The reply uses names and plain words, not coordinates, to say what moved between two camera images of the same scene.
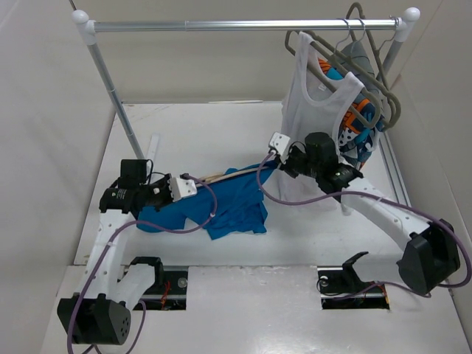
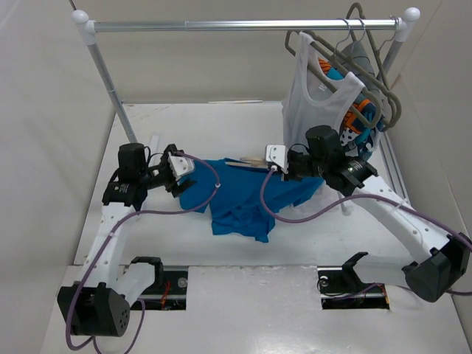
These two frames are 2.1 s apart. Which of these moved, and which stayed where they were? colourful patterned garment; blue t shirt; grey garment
Moved: blue t shirt
Stayed: colourful patterned garment; grey garment
